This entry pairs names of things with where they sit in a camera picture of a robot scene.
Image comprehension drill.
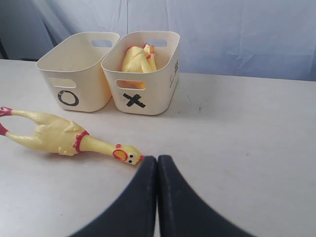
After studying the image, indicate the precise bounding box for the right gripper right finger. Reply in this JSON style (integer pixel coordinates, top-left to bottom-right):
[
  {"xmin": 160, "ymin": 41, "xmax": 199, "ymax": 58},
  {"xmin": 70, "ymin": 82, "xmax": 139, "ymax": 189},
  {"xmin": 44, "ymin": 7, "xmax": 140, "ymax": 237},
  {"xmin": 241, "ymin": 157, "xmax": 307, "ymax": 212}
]
[{"xmin": 158, "ymin": 155, "xmax": 253, "ymax": 237}]

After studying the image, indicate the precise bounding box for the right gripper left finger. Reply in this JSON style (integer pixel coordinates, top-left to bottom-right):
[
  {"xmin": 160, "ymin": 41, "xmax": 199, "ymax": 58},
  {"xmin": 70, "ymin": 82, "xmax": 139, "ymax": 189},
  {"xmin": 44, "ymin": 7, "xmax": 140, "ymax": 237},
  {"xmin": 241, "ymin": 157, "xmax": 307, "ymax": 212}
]
[{"xmin": 72, "ymin": 156, "xmax": 157, "ymax": 237}]

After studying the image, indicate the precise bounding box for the yellow rubber chicken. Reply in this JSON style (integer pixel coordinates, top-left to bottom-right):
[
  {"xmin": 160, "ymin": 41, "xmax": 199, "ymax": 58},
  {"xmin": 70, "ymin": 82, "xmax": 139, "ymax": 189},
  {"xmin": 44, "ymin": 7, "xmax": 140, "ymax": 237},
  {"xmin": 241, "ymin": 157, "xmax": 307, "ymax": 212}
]
[{"xmin": 0, "ymin": 107, "xmax": 145, "ymax": 165}]

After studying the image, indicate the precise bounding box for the headless yellow chicken body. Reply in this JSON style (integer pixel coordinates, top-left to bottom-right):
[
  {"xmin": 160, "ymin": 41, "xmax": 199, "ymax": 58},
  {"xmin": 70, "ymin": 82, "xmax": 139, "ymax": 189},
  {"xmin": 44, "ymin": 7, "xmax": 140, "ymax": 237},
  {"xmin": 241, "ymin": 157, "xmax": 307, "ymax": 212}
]
[{"xmin": 121, "ymin": 43, "xmax": 157, "ymax": 73}]

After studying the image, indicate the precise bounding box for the cream bin marked X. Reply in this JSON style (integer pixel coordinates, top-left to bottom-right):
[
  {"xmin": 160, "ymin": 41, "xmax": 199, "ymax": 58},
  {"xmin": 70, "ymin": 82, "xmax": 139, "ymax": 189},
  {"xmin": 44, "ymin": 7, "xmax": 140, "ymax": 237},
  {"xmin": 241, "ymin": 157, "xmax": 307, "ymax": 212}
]
[{"xmin": 101, "ymin": 31, "xmax": 180, "ymax": 115}]

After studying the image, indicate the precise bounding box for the cream bin marked O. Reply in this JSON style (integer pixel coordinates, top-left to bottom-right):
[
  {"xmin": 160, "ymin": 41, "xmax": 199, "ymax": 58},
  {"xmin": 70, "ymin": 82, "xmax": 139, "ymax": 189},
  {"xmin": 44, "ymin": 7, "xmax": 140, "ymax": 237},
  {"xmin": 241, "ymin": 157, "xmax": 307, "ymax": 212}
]
[{"xmin": 36, "ymin": 32, "xmax": 120, "ymax": 112}]

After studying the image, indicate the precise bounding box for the grey backdrop curtain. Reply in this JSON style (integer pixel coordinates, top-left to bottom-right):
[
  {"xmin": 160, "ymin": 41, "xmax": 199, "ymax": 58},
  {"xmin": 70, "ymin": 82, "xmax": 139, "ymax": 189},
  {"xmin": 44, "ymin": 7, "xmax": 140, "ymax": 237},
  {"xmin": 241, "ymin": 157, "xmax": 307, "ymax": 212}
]
[{"xmin": 0, "ymin": 0, "xmax": 316, "ymax": 81}]

